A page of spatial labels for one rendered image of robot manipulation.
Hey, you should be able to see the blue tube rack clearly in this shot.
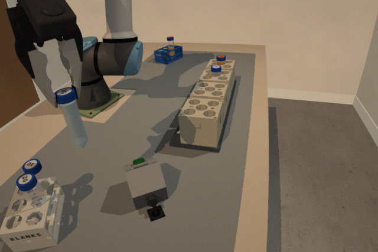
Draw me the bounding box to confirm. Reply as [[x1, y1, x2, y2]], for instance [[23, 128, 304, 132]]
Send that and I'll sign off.
[[154, 45, 183, 64]]

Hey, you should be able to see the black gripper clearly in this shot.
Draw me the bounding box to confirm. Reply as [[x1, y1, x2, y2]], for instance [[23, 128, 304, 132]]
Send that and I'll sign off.
[[6, 0, 83, 108]]

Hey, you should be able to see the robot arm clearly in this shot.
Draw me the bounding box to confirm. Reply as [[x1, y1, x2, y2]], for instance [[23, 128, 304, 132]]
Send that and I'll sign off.
[[19, 0, 143, 110]]

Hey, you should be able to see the grey bench mat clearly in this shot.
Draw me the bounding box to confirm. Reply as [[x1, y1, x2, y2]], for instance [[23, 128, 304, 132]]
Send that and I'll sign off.
[[21, 51, 256, 252]]

